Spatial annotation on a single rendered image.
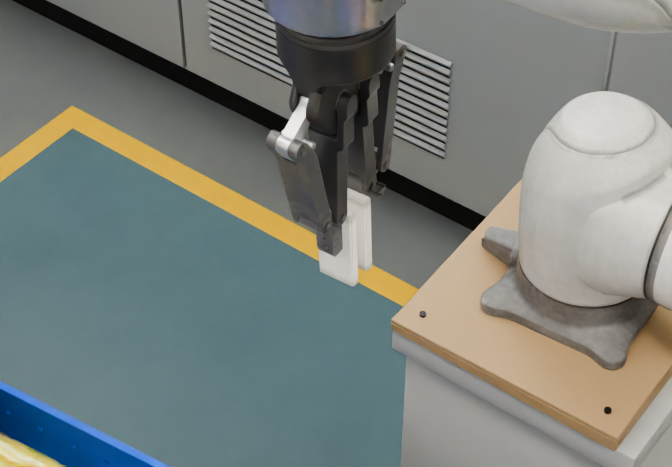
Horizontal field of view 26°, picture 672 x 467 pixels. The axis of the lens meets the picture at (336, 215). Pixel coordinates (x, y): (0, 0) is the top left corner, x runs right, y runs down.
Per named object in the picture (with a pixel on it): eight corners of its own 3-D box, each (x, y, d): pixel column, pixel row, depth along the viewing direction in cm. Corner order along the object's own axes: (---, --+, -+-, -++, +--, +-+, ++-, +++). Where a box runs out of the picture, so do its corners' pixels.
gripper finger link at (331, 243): (341, 196, 99) (316, 223, 97) (343, 248, 102) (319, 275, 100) (323, 188, 99) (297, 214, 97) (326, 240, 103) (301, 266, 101)
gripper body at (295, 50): (346, 58, 85) (350, 174, 91) (423, -15, 90) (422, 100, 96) (243, 17, 88) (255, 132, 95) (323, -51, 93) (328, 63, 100)
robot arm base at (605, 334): (522, 203, 181) (524, 170, 177) (687, 272, 172) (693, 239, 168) (446, 295, 171) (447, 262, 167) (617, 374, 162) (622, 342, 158)
